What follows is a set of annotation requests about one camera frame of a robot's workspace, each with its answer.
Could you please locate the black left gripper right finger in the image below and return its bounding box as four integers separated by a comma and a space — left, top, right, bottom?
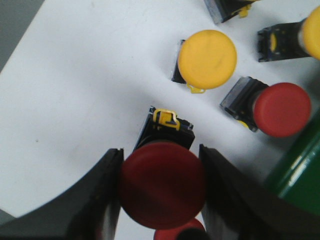
199, 144, 320, 240

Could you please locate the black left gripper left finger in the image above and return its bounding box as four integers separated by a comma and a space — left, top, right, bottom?
0, 148, 124, 240

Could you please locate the red push button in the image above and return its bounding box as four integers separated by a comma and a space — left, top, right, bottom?
153, 218, 206, 240
118, 106, 206, 230
220, 76, 312, 138

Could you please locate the green conveyor belt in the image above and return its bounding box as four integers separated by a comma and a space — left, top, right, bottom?
264, 110, 320, 216

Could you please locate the red push button bottom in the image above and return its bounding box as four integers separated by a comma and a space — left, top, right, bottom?
153, 218, 206, 240

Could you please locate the red push button lying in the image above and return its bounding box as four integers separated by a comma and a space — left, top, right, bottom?
220, 76, 312, 138

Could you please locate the yellow push button upright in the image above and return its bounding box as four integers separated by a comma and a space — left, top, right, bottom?
171, 29, 238, 94

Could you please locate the yellow push button lying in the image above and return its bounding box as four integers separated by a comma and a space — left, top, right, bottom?
257, 7, 320, 63

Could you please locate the push button base top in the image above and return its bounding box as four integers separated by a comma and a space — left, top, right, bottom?
204, 0, 256, 24

